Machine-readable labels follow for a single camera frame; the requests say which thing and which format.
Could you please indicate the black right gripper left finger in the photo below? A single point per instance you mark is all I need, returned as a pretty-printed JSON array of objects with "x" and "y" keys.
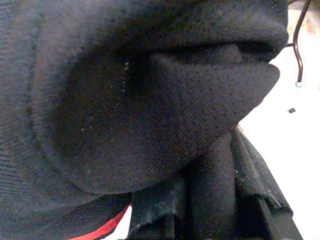
[{"x": 155, "y": 215}]

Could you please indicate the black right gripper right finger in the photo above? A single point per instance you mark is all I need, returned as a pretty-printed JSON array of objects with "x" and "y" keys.
[{"x": 260, "y": 190}]

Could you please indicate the pink marble folding table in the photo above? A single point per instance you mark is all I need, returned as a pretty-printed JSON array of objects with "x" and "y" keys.
[{"x": 299, "y": 50}]

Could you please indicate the black shirt with red collar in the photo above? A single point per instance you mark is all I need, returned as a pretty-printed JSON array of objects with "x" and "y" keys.
[{"x": 125, "y": 100}]

